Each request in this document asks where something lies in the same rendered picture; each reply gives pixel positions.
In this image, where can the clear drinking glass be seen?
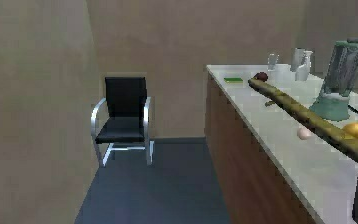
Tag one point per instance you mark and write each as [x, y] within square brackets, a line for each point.
[272, 61]

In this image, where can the black chair with metal frame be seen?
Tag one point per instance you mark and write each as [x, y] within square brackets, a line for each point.
[125, 100]

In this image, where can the small olive utensil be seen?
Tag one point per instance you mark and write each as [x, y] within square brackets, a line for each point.
[270, 103]

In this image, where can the white bottle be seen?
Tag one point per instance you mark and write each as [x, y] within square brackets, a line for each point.
[303, 70]

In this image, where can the green glass blender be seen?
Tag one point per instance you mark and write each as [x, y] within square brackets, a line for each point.
[342, 76]

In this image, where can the green flat sponge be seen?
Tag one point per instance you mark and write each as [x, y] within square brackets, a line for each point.
[233, 80]

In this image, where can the long brown baguette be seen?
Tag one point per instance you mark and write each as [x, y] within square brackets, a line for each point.
[307, 115]

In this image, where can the pale pink egg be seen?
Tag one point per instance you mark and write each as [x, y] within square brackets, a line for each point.
[303, 133]

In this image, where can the brown counter with white top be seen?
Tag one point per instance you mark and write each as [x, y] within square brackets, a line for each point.
[253, 173]

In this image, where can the dark red apple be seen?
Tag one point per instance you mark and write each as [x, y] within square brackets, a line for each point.
[261, 76]

